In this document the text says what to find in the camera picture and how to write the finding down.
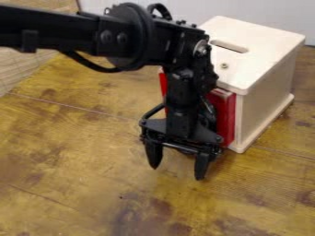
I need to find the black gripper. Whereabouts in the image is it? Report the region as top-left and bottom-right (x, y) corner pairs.
(138, 104), (226, 182)

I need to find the red wooden drawer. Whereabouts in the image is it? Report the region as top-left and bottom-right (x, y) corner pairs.
(159, 67), (238, 148)

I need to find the black metal drawer handle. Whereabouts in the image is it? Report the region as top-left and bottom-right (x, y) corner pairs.
(139, 103), (198, 155)

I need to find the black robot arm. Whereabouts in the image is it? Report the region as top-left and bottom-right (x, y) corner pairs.
(0, 3), (223, 180)

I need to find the white wooden drawer cabinet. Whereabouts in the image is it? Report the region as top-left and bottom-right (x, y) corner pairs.
(201, 16), (306, 153)

